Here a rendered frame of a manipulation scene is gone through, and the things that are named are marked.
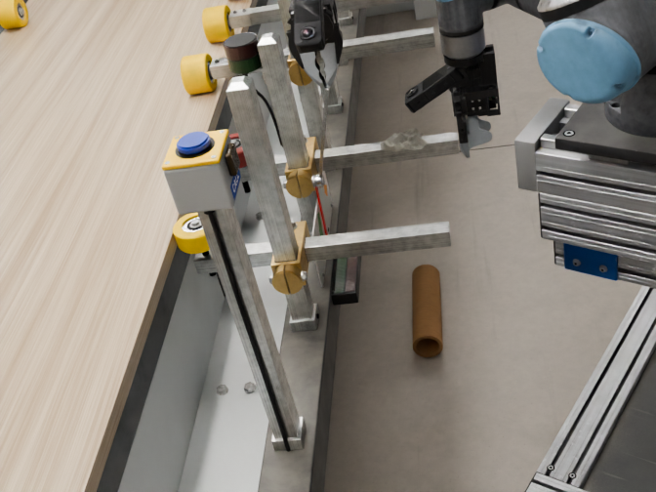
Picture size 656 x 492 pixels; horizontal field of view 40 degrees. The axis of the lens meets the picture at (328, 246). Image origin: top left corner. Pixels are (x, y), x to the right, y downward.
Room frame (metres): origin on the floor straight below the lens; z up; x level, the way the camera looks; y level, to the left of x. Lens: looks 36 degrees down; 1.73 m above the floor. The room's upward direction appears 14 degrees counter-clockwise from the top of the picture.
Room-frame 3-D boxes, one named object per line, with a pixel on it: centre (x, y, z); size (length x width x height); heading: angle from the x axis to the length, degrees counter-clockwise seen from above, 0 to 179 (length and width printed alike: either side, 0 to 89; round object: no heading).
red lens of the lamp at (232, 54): (1.45, 0.06, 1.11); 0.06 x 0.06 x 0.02
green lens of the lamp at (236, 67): (1.45, 0.06, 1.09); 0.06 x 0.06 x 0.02
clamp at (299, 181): (1.46, 0.01, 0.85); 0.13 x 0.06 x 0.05; 168
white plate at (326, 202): (1.41, 0.00, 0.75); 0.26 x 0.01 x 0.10; 168
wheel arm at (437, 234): (1.22, 0.01, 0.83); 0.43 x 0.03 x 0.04; 78
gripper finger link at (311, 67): (1.45, -0.05, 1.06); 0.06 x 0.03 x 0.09; 167
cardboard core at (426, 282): (1.90, -0.23, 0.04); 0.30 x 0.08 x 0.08; 168
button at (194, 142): (0.94, 0.12, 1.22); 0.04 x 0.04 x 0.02
